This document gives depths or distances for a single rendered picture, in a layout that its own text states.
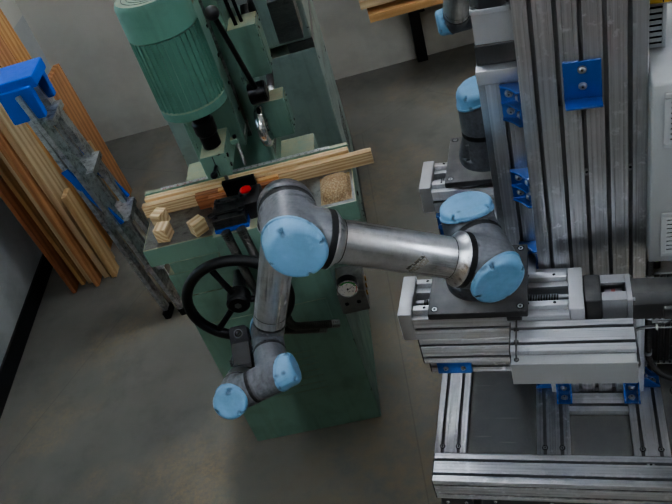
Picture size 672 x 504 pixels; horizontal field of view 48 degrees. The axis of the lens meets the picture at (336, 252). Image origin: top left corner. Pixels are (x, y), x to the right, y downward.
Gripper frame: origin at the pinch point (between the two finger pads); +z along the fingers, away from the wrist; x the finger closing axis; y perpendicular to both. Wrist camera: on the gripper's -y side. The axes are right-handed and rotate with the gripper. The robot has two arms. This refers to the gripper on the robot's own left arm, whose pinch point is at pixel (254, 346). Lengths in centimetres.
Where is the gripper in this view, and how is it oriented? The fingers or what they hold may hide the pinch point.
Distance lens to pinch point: 197.0
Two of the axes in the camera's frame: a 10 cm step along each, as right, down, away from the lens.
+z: 0.7, -1.8, 9.8
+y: 2.3, 9.6, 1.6
